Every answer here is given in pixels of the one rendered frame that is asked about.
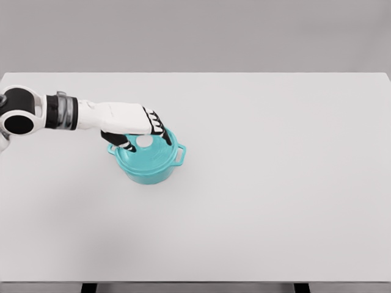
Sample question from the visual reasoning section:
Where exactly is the teal pot lid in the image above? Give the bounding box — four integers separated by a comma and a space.
115, 127, 178, 174

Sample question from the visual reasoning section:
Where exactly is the teal pot with handles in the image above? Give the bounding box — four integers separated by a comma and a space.
106, 127, 187, 186

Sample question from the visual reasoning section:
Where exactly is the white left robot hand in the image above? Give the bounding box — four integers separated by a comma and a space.
98, 101, 173, 153

